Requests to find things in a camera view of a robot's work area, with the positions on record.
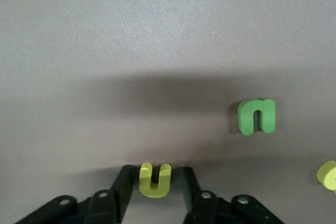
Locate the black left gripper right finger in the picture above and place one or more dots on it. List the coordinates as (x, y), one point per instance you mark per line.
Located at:
(191, 182)

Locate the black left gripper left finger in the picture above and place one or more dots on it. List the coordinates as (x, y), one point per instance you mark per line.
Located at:
(123, 182)

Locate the yellow foam letter u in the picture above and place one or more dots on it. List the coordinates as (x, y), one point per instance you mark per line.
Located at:
(155, 191)

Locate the yellow foam letter s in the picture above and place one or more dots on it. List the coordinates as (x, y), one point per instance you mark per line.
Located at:
(328, 175)

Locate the green foam letter n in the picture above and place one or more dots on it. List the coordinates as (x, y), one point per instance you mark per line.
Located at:
(256, 104)

